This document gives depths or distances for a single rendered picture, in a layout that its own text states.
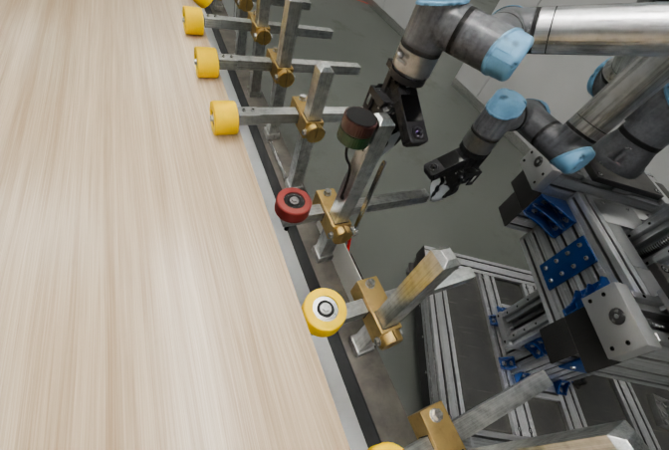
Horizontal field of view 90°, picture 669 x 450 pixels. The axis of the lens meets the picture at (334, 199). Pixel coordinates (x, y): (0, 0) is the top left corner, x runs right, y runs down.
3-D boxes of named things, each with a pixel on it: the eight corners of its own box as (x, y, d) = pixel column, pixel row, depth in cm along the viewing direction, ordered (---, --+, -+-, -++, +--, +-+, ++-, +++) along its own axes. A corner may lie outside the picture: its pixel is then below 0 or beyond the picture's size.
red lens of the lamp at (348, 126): (364, 115, 61) (368, 106, 59) (379, 137, 57) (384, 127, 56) (334, 116, 58) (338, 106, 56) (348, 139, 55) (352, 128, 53)
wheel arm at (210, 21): (328, 35, 131) (331, 26, 128) (332, 40, 129) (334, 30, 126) (190, 21, 109) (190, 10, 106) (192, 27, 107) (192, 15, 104)
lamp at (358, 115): (336, 187, 74) (369, 106, 59) (346, 207, 71) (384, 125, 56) (312, 190, 72) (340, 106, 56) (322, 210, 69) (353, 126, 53)
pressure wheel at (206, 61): (216, 41, 92) (220, 69, 91) (213, 57, 99) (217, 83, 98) (192, 40, 89) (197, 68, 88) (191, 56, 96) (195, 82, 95)
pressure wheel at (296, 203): (296, 213, 86) (306, 183, 77) (307, 239, 81) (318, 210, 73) (266, 218, 82) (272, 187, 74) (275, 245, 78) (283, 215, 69)
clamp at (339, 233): (329, 200, 88) (334, 187, 85) (348, 242, 81) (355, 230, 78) (309, 203, 86) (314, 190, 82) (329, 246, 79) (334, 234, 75)
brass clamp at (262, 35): (262, 27, 122) (263, 13, 118) (272, 46, 115) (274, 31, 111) (244, 25, 119) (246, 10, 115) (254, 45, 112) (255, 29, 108)
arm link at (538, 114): (547, 144, 85) (520, 147, 80) (516, 116, 91) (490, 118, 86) (570, 118, 80) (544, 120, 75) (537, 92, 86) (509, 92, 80)
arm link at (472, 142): (483, 144, 79) (463, 122, 84) (472, 158, 83) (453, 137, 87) (504, 142, 83) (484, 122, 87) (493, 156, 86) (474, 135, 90)
